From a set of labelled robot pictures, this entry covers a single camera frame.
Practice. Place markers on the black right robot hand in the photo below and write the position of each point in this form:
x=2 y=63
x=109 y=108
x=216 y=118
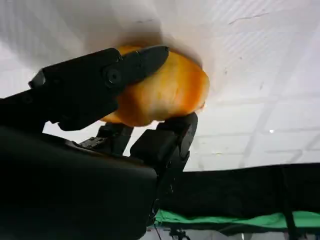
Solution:
x=62 y=180

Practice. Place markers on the green cloth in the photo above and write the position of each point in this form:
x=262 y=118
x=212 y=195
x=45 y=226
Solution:
x=200 y=220

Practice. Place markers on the orange and white bread roll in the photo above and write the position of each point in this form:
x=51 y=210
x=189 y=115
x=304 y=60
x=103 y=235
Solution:
x=170 y=92

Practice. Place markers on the black cloth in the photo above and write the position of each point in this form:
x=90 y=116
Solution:
x=237 y=190

